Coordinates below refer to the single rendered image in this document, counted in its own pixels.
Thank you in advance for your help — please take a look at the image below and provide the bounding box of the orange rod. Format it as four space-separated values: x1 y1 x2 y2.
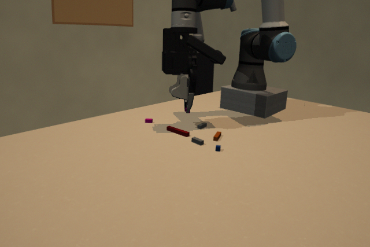
213 131 221 141

